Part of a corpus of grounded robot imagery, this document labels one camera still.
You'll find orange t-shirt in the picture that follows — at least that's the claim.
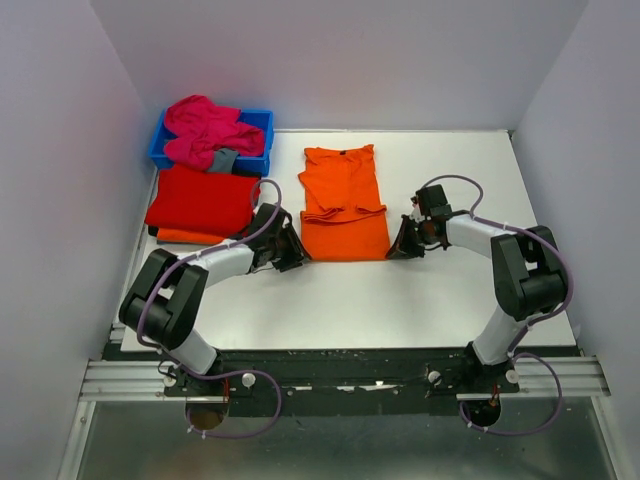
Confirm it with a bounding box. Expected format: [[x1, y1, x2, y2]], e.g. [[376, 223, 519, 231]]
[[147, 226, 228, 246], [298, 144, 390, 262]]

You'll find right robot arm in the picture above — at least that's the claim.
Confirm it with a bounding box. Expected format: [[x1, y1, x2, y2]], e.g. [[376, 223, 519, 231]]
[[386, 179, 573, 393]]

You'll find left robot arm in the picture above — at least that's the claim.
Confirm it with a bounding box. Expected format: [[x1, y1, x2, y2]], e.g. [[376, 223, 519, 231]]
[[118, 203, 310, 395]]

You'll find folded red t-shirt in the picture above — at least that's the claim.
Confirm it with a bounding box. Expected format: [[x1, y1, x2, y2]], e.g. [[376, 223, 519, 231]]
[[145, 165, 260, 237]]

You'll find blue plastic bin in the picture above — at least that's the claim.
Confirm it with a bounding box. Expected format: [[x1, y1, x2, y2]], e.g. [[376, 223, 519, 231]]
[[148, 108, 275, 178]]

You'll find grey garment in bin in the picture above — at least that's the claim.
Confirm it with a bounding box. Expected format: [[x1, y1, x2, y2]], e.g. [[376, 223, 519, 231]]
[[207, 148, 239, 174]]

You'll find folded orange t-shirt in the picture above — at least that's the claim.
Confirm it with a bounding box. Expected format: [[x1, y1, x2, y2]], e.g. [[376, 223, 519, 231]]
[[147, 226, 228, 246]]

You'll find pink t-shirt in bin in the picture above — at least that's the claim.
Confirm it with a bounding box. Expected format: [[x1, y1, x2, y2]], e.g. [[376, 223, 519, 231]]
[[163, 95, 265, 171]]

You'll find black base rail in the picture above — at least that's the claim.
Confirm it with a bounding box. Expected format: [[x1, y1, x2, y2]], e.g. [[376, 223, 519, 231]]
[[164, 348, 519, 417]]

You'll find aluminium extrusion frame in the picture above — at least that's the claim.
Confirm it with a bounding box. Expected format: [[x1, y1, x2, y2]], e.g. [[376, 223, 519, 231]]
[[58, 357, 611, 479]]

